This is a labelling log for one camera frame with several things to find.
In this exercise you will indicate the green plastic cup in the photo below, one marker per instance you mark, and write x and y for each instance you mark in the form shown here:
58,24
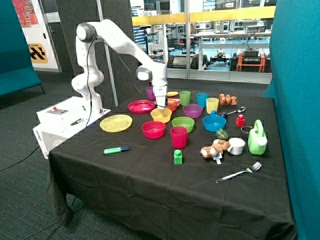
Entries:
185,97

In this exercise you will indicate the teal partition right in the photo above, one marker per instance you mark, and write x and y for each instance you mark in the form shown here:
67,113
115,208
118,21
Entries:
295,87

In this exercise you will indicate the metal spoon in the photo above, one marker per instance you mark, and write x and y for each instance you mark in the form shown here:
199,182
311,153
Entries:
239,110

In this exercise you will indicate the yellow plastic bowl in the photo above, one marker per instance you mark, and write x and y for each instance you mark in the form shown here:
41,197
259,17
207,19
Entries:
161,115

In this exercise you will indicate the red wall poster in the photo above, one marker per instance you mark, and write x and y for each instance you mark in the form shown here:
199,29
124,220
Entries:
26,13

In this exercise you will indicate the green toy watering can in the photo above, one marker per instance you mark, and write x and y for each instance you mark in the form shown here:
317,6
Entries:
257,140

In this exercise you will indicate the blue plastic pan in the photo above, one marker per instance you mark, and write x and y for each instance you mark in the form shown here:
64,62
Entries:
213,122

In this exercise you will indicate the brown plush dog near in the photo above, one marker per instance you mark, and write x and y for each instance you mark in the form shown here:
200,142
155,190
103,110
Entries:
216,150

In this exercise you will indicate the pink square tray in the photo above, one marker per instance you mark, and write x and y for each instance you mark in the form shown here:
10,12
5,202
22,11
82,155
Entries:
176,100

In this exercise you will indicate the green plastic bowl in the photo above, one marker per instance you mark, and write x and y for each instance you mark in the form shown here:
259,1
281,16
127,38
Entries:
184,121

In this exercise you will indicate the green highlighter pen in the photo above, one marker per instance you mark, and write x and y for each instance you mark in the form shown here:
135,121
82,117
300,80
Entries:
114,150

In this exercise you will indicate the green toy block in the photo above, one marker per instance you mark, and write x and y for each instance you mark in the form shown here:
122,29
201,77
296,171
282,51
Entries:
178,157

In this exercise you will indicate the metal fork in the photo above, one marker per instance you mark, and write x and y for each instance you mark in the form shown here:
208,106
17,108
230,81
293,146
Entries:
254,168

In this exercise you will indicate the yellow black station sign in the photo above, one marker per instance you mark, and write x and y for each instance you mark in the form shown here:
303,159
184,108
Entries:
37,53

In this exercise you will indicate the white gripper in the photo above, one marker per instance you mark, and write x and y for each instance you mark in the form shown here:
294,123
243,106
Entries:
160,93

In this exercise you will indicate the white ceramic cup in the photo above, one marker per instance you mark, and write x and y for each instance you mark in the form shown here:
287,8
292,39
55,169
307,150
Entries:
236,146

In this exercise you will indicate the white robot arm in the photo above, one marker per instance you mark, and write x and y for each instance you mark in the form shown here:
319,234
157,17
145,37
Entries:
107,32

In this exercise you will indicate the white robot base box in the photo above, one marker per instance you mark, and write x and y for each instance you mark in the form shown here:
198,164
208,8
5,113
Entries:
63,120

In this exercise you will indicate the red toy block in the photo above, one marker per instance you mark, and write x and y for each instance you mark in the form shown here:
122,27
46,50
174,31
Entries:
240,121

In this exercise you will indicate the pink plastic cup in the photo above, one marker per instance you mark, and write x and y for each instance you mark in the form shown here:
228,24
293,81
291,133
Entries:
178,136

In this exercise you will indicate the black tablecloth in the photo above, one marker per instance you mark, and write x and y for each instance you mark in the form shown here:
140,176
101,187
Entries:
143,188

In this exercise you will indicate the pink plastic bowl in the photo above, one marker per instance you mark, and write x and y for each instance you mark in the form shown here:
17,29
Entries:
153,129

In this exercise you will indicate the brown teddy bear far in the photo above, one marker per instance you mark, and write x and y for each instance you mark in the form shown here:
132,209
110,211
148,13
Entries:
227,100

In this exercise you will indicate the orange plastic bowl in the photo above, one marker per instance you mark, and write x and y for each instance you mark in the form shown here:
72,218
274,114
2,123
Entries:
172,108

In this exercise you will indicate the purple plastic bowl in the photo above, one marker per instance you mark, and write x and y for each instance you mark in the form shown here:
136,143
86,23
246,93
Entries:
192,110

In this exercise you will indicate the teal sofa left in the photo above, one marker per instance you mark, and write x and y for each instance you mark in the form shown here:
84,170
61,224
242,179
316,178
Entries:
16,69

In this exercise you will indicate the pink plastic plate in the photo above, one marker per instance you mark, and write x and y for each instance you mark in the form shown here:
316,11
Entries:
141,106

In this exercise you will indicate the green toy pepper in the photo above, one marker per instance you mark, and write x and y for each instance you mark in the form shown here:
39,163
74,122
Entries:
222,134

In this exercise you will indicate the purple plastic cup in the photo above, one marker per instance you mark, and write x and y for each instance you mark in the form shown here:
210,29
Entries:
150,93

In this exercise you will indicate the yellow plastic cup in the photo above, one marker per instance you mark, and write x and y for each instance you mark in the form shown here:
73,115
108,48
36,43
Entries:
212,104

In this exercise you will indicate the yellow plastic plate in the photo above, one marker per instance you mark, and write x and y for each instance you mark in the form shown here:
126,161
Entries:
116,123

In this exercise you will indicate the blue plastic cup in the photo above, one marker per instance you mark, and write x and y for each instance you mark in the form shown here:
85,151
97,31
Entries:
201,99

